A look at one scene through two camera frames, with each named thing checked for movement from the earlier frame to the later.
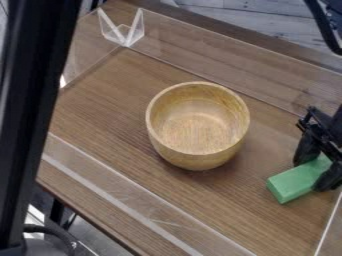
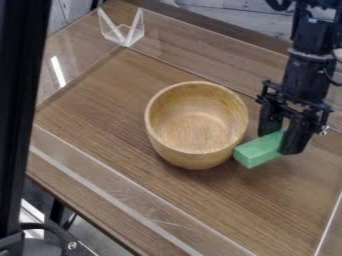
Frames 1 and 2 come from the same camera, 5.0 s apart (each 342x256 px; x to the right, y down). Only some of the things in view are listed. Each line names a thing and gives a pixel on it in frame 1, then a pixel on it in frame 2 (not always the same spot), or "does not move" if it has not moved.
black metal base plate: [78, 245] does not move
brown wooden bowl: [198, 123] does not move
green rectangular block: [297, 180] → [260, 150]
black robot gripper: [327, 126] → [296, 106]
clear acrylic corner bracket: [122, 34] does not move
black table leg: [57, 212] does not move
